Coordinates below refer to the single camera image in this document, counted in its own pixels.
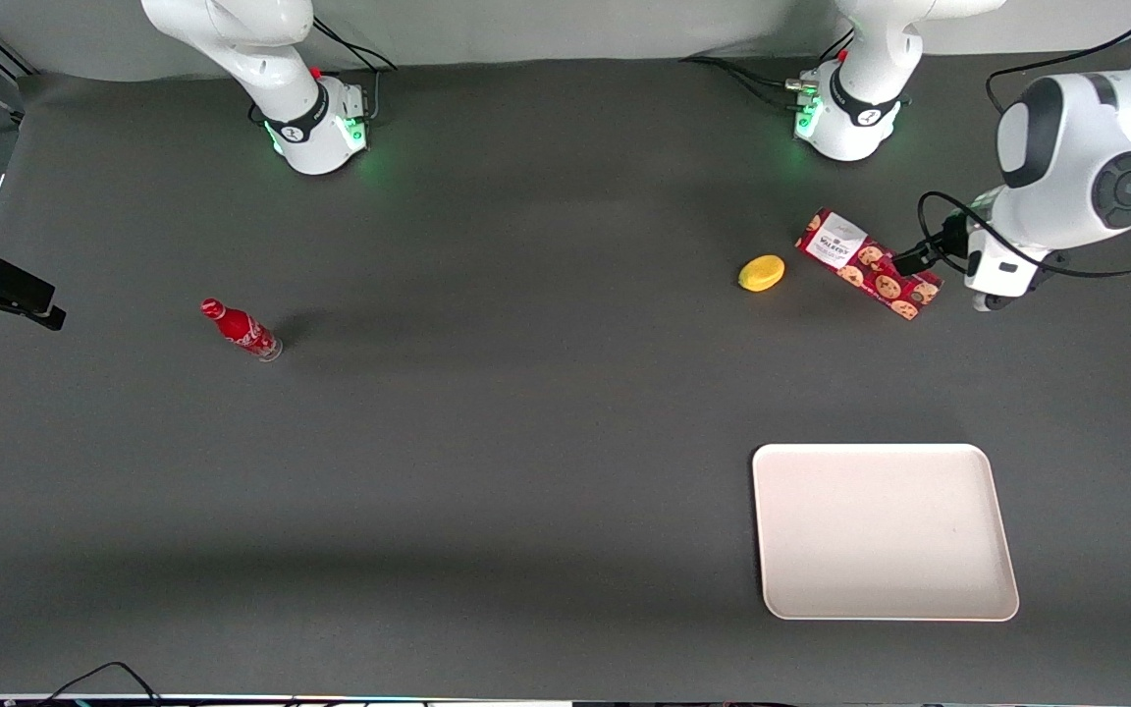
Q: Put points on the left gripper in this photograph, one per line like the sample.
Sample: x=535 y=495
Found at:
x=951 y=239

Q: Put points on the red cookie box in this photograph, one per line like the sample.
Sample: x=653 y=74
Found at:
x=870 y=260

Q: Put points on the white rectangular tray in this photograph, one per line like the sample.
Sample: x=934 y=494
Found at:
x=885 y=530

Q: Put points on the yellow lemon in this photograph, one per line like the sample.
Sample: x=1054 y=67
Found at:
x=762 y=273

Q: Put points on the red cola bottle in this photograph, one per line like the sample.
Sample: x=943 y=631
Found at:
x=242 y=329

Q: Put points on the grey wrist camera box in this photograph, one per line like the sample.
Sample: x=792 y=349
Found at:
x=993 y=299

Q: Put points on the black clamp mount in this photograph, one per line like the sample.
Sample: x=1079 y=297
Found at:
x=6 y=290

